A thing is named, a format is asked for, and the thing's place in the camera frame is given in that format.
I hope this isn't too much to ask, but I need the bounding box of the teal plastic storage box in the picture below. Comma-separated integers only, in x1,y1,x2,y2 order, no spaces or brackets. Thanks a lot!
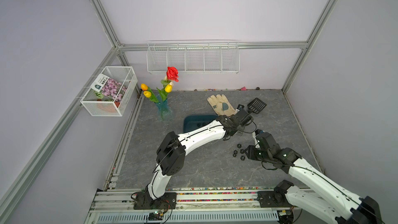
183,114,218,133

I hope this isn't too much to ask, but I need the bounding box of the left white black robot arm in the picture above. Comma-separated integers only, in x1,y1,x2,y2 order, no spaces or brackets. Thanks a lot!
146,110,253,200

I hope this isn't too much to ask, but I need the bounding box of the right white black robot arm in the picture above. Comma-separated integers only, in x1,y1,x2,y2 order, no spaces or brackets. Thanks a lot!
245,130,383,224

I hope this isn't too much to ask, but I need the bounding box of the beige work glove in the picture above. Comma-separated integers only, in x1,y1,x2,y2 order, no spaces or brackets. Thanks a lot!
207,94,238,117

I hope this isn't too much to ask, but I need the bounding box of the black slotted plastic scoop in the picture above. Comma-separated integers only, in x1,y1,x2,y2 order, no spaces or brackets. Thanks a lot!
247,97,267,114

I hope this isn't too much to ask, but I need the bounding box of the teal glass flower vase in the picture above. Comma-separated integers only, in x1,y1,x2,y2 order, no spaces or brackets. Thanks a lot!
155,100,173,121

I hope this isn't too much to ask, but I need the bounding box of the yellow tulip right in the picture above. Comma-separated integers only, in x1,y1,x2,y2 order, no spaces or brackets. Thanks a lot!
164,84,173,94

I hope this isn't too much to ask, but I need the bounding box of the yellow tulip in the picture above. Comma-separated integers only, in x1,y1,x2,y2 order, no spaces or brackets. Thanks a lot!
164,84,173,94
144,91,152,98
141,84,149,91

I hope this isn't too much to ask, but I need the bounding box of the red artificial rose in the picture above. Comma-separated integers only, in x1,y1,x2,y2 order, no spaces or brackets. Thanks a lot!
166,67,179,82

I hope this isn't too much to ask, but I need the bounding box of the yellow tulip lower left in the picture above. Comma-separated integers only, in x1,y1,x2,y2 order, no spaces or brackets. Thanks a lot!
144,91,152,98

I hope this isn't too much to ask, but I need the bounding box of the yellow tulip upper left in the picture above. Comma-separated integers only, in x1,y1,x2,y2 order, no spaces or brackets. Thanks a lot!
141,84,149,91

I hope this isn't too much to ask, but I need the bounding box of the purple flower seed packet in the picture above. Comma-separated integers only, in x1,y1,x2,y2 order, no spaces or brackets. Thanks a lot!
90,74,127,103

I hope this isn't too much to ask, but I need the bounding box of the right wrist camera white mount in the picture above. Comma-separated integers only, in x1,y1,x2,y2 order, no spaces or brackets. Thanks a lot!
252,129,263,149

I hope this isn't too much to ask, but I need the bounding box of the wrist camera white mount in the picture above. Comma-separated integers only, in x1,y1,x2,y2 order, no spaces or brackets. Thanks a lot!
236,104,245,112
252,129,263,149

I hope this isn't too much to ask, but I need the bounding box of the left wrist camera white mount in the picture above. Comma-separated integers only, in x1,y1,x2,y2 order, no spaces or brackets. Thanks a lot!
236,104,245,112

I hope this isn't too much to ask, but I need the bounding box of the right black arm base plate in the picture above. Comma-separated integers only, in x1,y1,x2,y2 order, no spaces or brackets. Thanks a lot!
257,191,293,209

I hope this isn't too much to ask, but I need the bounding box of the white wire wall shelf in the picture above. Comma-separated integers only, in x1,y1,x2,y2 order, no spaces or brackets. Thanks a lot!
146,42,240,74

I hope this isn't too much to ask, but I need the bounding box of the aluminium front rail frame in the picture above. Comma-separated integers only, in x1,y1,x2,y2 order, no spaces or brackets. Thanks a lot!
83,187,355,224

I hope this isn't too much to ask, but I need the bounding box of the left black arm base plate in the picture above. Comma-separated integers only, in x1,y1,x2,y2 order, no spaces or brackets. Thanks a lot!
131,191,177,210

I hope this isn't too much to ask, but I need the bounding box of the white wire side basket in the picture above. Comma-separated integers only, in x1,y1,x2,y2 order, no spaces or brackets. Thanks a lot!
80,66,137,117

